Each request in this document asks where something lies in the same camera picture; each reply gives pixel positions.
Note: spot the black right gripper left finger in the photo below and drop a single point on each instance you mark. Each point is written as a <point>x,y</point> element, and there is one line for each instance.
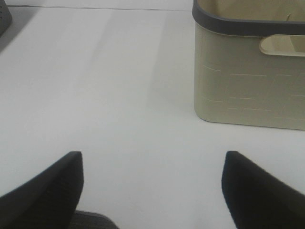
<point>47,201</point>

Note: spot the beige basket grey rim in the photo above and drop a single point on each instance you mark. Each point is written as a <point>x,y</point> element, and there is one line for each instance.
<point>249,66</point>

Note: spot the grey perforated basket orange rim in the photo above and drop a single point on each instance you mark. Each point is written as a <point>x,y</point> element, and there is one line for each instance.
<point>5,17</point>

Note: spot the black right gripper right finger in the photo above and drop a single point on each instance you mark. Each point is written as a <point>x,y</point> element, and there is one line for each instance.
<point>258,200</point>

